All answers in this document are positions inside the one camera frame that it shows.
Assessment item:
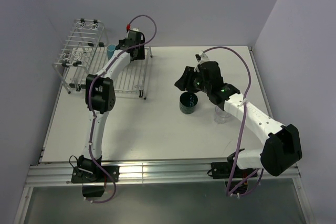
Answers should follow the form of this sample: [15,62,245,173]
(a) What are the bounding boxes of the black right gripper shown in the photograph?
[174,66,211,93]

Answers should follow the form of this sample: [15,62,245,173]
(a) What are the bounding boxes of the dark green patterned mug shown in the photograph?
[179,92,198,114]

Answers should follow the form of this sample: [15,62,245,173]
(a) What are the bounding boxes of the blue ceramic mug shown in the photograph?
[106,44,115,60]

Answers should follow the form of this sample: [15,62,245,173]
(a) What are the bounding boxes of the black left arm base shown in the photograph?
[69,155,120,200]

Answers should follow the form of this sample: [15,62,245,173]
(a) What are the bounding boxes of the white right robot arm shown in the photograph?
[174,61,302,177]

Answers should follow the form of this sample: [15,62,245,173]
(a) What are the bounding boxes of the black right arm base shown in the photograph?
[207,153,255,194]

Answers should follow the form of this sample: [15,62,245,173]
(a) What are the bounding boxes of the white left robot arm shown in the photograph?
[77,28,145,182]

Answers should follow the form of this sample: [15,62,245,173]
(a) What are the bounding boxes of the clear glass cup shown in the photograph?
[214,106,232,124]

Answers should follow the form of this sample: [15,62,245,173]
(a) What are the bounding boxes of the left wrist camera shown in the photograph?
[126,23,140,37]

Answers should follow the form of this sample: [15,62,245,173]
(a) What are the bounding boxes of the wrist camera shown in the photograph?
[126,23,140,37]
[195,51,209,65]

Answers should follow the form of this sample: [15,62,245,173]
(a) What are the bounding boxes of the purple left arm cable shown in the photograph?
[86,14,158,204]

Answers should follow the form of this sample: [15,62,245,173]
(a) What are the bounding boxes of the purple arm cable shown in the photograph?
[203,46,265,197]
[86,14,158,204]

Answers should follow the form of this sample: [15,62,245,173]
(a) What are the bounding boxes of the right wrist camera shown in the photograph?
[195,51,209,65]

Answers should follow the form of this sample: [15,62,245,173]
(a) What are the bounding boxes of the white wire dish rack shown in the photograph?
[52,18,153,99]

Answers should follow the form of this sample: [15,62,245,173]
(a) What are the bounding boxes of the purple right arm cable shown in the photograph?
[203,46,265,197]

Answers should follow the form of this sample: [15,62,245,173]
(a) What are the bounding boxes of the aluminium mounting rail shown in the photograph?
[14,158,316,223]

